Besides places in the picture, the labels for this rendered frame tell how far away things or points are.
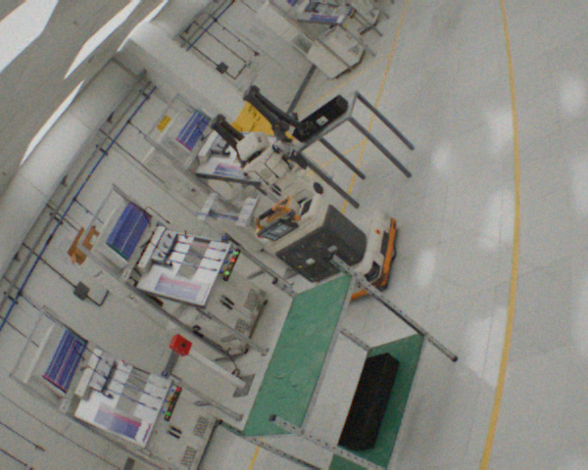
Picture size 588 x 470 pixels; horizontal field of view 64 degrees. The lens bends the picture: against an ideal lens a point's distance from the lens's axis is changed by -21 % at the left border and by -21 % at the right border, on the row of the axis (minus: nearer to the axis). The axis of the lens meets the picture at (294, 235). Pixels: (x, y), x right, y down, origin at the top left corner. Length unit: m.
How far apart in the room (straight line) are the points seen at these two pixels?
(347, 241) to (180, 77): 4.33
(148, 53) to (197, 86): 0.92
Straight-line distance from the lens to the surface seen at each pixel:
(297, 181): 4.32
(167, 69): 7.79
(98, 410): 4.60
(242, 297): 5.47
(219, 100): 7.92
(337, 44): 8.61
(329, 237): 4.07
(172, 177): 6.11
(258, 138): 4.24
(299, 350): 2.75
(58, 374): 4.64
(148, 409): 4.48
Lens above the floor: 2.29
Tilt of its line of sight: 22 degrees down
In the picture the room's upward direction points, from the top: 51 degrees counter-clockwise
